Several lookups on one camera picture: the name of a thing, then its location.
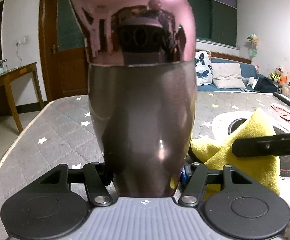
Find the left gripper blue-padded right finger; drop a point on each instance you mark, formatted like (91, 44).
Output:
(186, 174)

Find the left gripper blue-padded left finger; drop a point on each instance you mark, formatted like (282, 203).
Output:
(97, 173)

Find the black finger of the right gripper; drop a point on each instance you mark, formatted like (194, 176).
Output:
(276, 145)

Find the pink metallic thermos bottle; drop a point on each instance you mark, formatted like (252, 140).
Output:
(142, 88)

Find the grey star-patterned mattress cover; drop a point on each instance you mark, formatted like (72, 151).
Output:
(62, 133)

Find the stuffed toy pile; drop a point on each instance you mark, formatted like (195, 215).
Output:
(277, 77)

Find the blue sofa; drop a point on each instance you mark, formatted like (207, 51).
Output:
(253, 81)

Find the grey cushion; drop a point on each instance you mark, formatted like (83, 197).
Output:
(227, 76)

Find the butterfly-patterned pillow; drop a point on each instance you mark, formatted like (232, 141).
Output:
(203, 67)

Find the brown wooden door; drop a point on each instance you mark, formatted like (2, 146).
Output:
(62, 51)

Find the brown wooden side table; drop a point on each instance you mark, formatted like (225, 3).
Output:
(7, 78)

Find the dark green window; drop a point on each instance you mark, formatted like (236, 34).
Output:
(216, 20)

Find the white wall socket with cable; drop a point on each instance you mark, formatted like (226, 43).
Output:
(18, 44)

